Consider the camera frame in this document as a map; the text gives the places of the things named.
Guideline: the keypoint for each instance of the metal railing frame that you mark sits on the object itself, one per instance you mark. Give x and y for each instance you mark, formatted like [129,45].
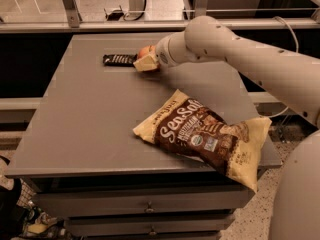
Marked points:
[36,16]

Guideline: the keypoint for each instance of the grey drawer cabinet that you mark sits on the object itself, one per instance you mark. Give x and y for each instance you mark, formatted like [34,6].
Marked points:
[86,165]

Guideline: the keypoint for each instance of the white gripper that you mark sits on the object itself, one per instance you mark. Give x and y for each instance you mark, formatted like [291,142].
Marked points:
[162,55]

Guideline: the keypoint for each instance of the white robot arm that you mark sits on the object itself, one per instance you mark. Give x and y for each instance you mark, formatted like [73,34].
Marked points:
[292,78]

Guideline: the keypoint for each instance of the red apple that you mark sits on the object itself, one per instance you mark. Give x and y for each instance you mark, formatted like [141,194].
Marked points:
[147,50]

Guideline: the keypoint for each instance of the lower drawer knob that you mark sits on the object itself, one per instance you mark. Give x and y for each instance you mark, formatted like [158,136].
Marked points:
[152,232]

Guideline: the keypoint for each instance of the yellow brown chip bag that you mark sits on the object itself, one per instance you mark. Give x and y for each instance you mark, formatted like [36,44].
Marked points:
[183,125]

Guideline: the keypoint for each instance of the clutter pile bottom left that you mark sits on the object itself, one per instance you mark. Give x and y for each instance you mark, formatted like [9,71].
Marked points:
[18,222]

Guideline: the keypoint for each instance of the black rxbar chocolate bar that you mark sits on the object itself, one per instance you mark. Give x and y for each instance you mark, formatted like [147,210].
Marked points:
[121,60]

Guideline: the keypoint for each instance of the drawer knob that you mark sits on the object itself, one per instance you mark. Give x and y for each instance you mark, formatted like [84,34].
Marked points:
[149,208]
[152,232]

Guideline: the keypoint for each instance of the upper drawer knob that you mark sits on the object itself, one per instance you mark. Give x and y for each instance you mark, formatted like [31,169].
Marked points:
[149,208]

